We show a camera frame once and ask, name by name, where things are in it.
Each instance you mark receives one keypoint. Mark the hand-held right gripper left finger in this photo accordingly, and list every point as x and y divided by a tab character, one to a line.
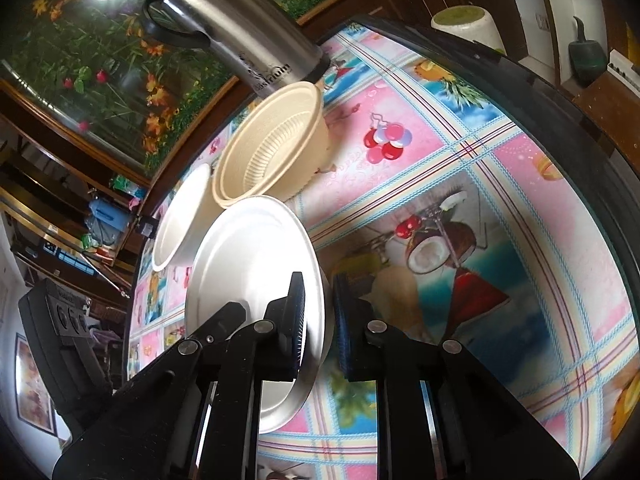
296	325

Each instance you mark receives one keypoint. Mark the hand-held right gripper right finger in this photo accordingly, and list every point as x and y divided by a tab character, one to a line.
342	330

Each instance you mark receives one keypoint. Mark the white round plate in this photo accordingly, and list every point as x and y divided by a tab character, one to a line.
250	270

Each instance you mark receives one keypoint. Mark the beige ribbed plastic bowl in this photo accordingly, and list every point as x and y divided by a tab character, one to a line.
270	155

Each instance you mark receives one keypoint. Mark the grey blue thermos flask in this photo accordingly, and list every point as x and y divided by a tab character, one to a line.
102	234

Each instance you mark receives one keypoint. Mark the small black table object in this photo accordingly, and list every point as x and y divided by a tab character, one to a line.
148	225

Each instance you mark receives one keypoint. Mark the white plastic bowl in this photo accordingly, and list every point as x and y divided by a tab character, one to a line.
175	230

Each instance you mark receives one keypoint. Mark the green packet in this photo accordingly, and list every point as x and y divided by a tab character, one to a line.
126	186

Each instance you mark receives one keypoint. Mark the flower display glass panel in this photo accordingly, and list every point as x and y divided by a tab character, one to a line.
75	60

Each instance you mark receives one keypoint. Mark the stainless steel thermos jug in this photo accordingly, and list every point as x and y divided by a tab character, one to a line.
235	35

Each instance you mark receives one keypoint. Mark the white stool with green top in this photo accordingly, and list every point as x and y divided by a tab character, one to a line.
467	27

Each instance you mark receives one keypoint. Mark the green dustpan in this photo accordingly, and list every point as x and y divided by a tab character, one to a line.
587	60

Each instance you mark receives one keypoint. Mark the framed wall picture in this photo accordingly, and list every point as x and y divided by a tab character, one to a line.
32	390

